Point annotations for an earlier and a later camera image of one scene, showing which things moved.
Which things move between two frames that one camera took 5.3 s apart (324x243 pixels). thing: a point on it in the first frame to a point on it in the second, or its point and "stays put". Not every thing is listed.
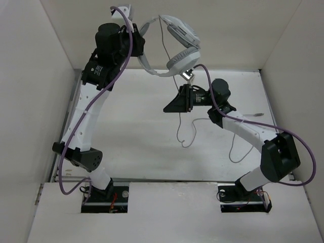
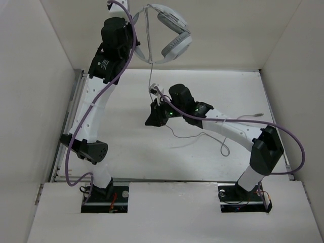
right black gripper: x=183 y=102 to x=156 y=118
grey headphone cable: x=201 y=119 to x=151 y=77
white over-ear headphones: x=182 y=59 to x=177 y=47
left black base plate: x=93 y=202 stays put
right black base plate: x=231 y=201 stays put
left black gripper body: x=126 y=40 stays put
